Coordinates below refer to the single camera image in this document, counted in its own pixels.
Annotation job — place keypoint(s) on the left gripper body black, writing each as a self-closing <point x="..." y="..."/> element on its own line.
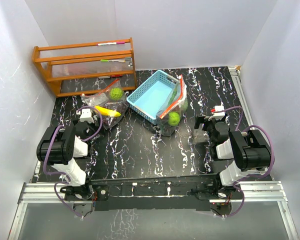
<point x="92" y="128"/>

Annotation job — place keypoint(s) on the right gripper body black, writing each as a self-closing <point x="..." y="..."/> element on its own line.
<point x="208" y="126"/>

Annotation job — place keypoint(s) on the zip bag red seal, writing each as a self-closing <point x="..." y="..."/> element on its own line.
<point x="180" y="105"/>

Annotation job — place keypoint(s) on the light blue plastic basket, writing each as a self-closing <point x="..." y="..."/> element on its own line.
<point x="152" y="94"/>

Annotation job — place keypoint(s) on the green fake chili pepper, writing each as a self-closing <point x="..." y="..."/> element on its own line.
<point x="174" y="94"/>

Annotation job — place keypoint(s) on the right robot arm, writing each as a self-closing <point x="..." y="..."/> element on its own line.
<point x="249" y="150"/>

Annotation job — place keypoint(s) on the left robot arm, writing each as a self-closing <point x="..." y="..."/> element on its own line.
<point x="60" y="146"/>

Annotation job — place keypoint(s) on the green bumpy fake fruit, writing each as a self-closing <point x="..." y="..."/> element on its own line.
<point x="173" y="118"/>

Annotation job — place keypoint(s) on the zip bag with grapes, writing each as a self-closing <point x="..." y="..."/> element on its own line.
<point x="103" y="96"/>

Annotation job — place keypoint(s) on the dark purple fake grapes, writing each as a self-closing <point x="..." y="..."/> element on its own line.
<point x="120" y="106"/>

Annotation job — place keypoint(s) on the green bumpy fruit left bag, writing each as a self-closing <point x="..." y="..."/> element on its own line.
<point x="116" y="93"/>

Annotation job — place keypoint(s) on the red black item on shelf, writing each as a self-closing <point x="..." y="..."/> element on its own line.
<point x="111" y="76"/>

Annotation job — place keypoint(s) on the black base crossbar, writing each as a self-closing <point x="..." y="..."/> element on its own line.
<point x="195" y="192"/>

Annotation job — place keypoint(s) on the green white marker pen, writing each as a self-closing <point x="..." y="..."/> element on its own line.
<point x="112" y="61"/>

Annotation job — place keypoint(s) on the wooden shelf rack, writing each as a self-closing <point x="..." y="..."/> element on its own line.
<point x="80" y="61"/>

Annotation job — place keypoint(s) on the pink white marker pen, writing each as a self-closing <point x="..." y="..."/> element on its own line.
<point x="111" y="43"/>

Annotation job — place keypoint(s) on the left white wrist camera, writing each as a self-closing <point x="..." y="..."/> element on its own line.
<point x="85" y="115"/>

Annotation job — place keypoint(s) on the aluminium frame rail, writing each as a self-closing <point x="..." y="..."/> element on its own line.
<point x="156" y="211"/>

